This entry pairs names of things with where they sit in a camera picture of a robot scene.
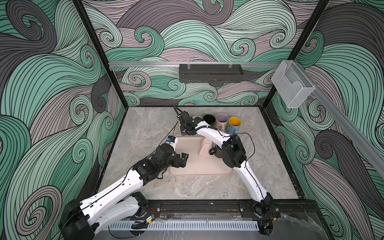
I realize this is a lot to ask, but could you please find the beige pink ribbed mug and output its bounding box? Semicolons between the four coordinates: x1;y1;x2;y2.
215;113;229;133

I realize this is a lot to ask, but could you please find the beige silicone drying mat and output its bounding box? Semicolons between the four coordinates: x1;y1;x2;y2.
170;136;232;176

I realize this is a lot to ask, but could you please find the white slotted cable duct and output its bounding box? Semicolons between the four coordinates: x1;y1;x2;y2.
110;220;259;232

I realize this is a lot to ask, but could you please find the black corner frame post left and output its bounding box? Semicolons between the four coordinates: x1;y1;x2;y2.
73;0;129;111

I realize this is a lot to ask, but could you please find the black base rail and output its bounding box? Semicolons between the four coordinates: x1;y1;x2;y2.
132;200;281;221

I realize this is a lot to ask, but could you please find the aluminium wall rail right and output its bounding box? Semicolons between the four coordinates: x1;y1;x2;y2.
293;62;384;176

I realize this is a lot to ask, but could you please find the black corner frame post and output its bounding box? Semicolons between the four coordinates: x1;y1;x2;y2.
262;1;329;110
73;0;129;111

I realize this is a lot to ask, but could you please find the black corner frame post right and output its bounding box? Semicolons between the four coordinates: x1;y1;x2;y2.
262;1;329;110

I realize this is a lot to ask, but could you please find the aluminium wall rail back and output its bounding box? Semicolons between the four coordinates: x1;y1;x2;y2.
108;61;280;69

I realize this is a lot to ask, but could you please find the aluminium wall rail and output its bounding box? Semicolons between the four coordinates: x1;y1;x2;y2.
293;62;384;176
108;61;280;69

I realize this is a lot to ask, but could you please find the blue butterfly mug yellow inside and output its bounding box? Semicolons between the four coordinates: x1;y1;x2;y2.
226;117;242;135

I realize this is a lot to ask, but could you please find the light pink mug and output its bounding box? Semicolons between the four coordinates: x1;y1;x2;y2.
199;138;213;156

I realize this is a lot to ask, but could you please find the black wall tray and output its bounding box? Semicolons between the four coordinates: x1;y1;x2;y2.
179;64;244;84

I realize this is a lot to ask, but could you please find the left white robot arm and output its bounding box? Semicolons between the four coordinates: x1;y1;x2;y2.
59;143;189;240

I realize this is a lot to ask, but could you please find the black mug white base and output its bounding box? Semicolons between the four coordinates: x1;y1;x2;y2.
203;114;216;127

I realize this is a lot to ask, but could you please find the clear plastic wall bin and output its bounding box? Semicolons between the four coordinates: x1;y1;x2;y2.
272;60;315;109

